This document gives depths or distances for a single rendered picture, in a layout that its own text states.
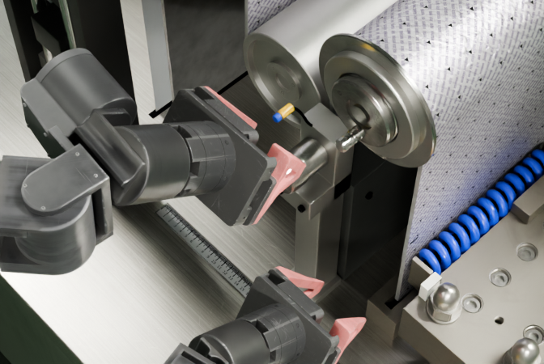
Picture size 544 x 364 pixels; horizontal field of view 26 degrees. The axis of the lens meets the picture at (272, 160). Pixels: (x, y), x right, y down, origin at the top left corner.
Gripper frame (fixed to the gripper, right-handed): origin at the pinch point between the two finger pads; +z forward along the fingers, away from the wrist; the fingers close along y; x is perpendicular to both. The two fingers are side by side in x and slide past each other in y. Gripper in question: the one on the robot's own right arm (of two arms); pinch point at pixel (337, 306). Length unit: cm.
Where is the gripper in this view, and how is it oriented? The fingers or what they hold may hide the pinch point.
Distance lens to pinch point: 120.3
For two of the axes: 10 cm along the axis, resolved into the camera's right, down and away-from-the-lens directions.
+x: 3.7, -8.0, -4.8
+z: 6.2, -1.7, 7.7
